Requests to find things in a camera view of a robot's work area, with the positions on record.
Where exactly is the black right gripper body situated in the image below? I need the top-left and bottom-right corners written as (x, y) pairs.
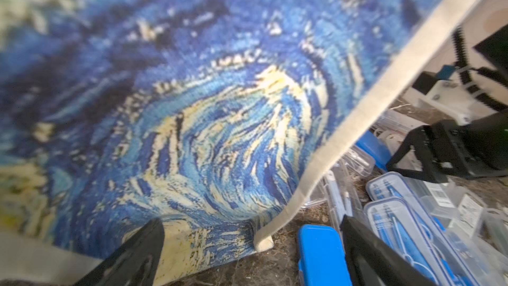
top-left (386, 110), bottom-right (507, 184)

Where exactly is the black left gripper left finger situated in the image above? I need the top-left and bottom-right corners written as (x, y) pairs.
top-left (75, 218), bottom-right (165, 286)

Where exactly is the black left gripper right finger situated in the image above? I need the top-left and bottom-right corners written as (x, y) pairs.
top-left (340, 216), bottom-right (434, 285)

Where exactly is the Starry Night canvas tote bag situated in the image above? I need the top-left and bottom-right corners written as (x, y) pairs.
top-left (1, 0), bottom-right (481, 285)

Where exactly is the clear case blue compass rear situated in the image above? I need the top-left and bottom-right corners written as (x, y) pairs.
top-left (366, 172), bottom-right (504, 285)

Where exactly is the clear case with barcode label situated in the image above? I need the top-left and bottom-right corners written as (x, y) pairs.
top-left (406, 178), bottom-right (507, 253)

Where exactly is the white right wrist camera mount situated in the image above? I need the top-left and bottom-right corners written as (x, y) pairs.
top-left (403, 65), bottom-right (481, 125)

